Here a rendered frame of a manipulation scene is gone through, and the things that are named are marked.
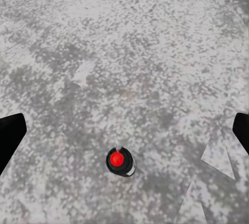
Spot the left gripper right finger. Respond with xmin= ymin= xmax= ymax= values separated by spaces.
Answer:
xmin=232 ymin=113 xmax=249 ymax=154

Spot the pesticide atomizer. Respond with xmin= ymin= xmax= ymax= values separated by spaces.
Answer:
xmin=106 ymin=144 xmax=136 ymax=178

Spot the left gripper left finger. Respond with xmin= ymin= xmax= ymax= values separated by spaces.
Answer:
xmin=0 ymin=113 xmax=27 ymax=175

